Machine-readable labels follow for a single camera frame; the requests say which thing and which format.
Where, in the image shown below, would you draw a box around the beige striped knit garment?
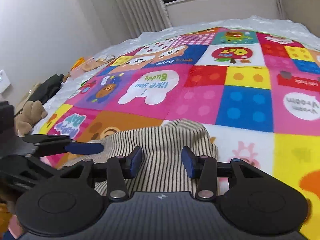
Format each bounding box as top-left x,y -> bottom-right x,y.
64,119 -> 218,194

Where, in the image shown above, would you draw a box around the brown teddy bear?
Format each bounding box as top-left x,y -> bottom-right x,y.
15,100 -> 48,136

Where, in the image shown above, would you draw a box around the black clothing pile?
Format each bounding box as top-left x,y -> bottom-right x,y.
28,74 -> 65,105

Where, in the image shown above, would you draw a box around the pink and orange boxes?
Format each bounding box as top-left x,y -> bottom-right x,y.
69,55 -> 115,79

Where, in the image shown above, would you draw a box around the colourful cartoon patchwork blanket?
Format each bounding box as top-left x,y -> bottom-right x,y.
34,27 -> 319,239

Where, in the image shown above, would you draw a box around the beige pleated curtain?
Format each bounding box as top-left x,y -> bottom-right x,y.
116,0 -> 172,37

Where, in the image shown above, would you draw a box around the white wall switch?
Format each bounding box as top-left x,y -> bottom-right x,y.
0,69 -> 11,94

